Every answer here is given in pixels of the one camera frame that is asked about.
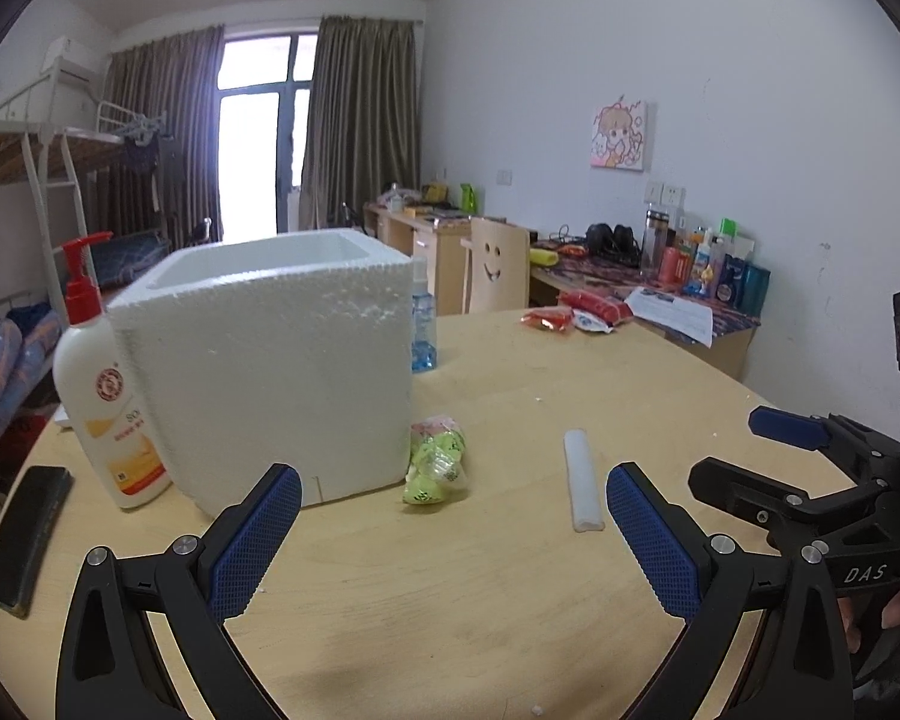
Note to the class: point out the black headphones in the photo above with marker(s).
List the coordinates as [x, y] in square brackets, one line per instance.
[607, 240]

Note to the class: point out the printed paper sheet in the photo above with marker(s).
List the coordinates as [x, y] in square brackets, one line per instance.
[671, 315]

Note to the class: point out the desk with patterned cover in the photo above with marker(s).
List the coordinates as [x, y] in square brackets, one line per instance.
[727, 337]

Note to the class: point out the green bottle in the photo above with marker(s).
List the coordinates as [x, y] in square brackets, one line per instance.
[469, 199]

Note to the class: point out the white air conditioner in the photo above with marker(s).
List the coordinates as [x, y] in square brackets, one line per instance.
[71, 64]

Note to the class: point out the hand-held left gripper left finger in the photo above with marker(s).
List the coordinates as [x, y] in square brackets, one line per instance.
[259, 532]

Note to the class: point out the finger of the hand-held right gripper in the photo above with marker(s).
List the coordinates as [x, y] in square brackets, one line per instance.
[750, 491]
[787, 426]

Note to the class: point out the yellow packet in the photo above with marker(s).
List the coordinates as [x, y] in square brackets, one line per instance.
[544, 257]

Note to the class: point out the red snack packet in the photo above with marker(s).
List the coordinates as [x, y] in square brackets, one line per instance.
[600, 304]

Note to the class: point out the clear drinking bottle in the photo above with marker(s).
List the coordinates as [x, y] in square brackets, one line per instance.
[655, 240]

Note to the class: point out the grey metal bunk bed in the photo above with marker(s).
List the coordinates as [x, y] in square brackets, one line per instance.
[131, 116]
[52, 165]

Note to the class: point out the brown curtain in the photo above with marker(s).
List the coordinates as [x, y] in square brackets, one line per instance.
[172, 127]
[360, 120]

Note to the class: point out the wooden chair with smiley face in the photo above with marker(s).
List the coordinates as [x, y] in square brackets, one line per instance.
[495, 262]

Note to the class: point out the blue plaid bedding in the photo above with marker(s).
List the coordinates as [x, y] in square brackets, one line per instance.
[131, 255]

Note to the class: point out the white foam strip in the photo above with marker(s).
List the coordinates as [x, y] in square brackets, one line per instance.
[583, 480]

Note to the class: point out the white lotion pump bottle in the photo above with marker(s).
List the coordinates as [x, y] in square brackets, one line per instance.
[105, 420]

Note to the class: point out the green snack packet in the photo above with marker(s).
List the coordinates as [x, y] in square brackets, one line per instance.
[435, 465]

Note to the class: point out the glass balcony door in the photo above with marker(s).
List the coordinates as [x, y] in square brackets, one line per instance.
[262, 135]

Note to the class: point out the light wooden desk with drawers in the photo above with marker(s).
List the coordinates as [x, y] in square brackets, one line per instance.
[439, 255]

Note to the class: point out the clear orange-red snack packet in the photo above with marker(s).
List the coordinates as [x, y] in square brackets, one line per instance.
[547, 320]

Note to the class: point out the hanging dark clothes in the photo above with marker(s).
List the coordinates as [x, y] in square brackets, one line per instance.
[146, 165]

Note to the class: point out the blue patterned quilt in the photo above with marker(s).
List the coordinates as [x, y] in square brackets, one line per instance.
[7, 360]

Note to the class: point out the clear bottle with blue liquid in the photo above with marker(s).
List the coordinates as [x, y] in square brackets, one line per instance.
[423, 330]

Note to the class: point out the black flat case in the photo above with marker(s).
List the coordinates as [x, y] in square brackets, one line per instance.
[26, 540]

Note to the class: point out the white snack packet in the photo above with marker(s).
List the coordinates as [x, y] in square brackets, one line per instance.
[592, 322]

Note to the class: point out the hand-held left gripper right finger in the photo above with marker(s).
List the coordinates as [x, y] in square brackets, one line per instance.
[652, 540]

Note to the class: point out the white foam box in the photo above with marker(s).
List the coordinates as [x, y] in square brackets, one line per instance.
[270, 375]

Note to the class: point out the row of toiletry bottles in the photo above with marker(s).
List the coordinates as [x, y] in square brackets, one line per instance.
[735, 277]

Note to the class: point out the red can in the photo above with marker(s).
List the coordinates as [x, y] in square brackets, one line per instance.
[675, 266]

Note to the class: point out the cartoon wall poster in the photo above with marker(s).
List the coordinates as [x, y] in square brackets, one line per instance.
[619, 135]

